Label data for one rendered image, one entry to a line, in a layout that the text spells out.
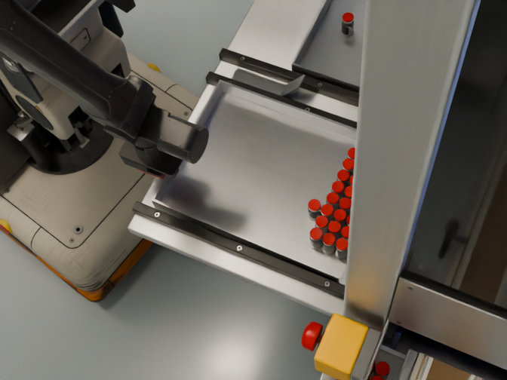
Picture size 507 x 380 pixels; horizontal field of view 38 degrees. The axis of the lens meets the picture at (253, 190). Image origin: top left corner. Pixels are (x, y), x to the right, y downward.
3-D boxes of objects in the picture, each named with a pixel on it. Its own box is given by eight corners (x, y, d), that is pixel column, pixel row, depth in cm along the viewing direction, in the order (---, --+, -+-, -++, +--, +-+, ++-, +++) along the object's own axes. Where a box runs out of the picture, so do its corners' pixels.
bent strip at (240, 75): (306, 92, 136) (305, 74, 131) (299, 105, 135) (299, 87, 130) (237, 68, 140) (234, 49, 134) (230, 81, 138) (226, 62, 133)
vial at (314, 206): (323, 212, 125) (323, 200, 121) (318, 223, 125) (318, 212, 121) (311, 207, 126) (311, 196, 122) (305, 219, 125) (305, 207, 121)
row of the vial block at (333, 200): (361, 161, 129) (362, 149, 125) (320, 251, 123) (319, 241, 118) (349, 157, 129) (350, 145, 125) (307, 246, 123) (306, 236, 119)
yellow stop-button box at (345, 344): (379, 344, 108) (382, 331, 101) (361, 390, 105) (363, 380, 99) (330, 323, 110) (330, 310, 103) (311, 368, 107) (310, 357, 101)
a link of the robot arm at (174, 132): (124, 72, 105) (99, 127, 105) (195, 99, 103) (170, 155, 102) (152, 97, 117) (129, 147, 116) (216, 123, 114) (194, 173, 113)
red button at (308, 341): (333, 333, 107) (333, 326, 104) (323, 359, 106) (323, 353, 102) (309, 323, 108) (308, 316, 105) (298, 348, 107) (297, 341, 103)
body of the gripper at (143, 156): (174, 181, 120) (166, 160, 113) (120, 159, 122) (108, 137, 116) (192, 148, 122) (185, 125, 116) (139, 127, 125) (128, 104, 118)
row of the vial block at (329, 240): (373, 167, 128) (375, 154, 124) (332, 256, 122) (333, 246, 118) (361, 162, 129) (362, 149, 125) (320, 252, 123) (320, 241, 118)
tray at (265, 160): (396, 153, 129) (398, 143, 126) (337, 285, 120) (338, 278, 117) (222, 90, 138) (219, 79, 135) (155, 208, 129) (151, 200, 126)
